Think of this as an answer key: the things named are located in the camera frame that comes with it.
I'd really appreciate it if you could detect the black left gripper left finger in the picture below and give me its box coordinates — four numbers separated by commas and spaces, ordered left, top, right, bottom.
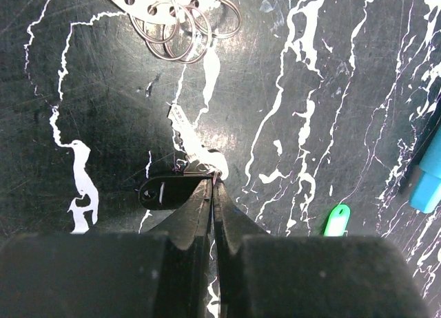
143, 178, 213, 317

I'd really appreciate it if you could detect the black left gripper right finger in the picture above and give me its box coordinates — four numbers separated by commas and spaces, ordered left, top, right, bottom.
212, 183, 267, 317

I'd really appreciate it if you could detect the key with black tag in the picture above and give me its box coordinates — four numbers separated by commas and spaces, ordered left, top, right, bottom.
139, 104, 229, 211

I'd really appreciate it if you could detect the blue toy microphone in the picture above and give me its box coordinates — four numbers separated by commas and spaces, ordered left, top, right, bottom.
409, 127, 440, 214

